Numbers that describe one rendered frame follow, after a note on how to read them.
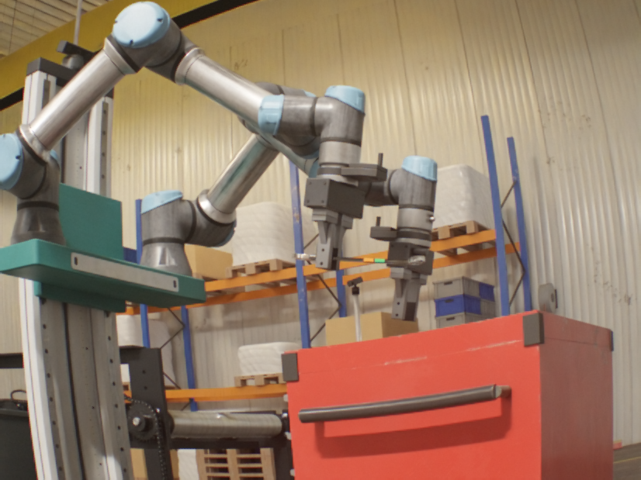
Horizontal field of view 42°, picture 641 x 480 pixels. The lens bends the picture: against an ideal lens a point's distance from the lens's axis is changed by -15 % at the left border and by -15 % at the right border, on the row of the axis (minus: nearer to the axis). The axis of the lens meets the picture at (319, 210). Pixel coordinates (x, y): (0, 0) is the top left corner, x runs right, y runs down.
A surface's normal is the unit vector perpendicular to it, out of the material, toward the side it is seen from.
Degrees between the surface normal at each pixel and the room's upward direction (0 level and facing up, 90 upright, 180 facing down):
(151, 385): 90
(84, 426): 90
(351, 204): 102
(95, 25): 90
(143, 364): 90
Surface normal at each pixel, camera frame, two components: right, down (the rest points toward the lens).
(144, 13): -0.09, -0.31
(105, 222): 0.86, -0.18
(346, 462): -0.50, -0.18
